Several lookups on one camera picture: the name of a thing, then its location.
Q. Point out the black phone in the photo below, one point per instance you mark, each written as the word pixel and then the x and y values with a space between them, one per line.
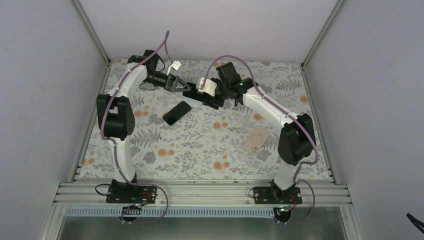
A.
pixel 176 113

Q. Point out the aluminium rail frame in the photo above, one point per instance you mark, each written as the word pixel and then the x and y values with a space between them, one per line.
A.
pixel 200 199

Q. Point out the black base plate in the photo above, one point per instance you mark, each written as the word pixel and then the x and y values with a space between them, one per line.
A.
pixel 271 195
pixel 124 193

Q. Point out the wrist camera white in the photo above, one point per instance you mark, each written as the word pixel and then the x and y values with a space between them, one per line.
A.
pixel 206 86
pixel 175 66

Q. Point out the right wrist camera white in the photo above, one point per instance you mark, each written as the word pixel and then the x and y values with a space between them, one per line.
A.
pixel 206 86

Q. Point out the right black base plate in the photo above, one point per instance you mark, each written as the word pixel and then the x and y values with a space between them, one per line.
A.
pixel 271 195

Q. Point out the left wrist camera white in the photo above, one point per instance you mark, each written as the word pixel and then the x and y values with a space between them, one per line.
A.
pixel 175 66

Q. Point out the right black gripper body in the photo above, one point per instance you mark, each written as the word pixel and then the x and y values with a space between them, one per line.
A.
pixel 212 102

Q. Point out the black object at corner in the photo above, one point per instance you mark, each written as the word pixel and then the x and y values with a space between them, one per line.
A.
pixel 416 222

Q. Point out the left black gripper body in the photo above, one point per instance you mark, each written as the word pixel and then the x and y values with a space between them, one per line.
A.
pixel 159 82

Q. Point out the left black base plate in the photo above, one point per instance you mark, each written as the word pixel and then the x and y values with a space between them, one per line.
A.
pixel 124 193

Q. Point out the beige phone case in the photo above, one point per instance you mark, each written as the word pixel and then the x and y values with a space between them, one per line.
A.
pixel 256 140

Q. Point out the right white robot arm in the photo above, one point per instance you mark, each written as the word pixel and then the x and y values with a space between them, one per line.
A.
pixel 296 132

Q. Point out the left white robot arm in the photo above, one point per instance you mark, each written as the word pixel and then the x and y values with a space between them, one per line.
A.
pixel 115 114

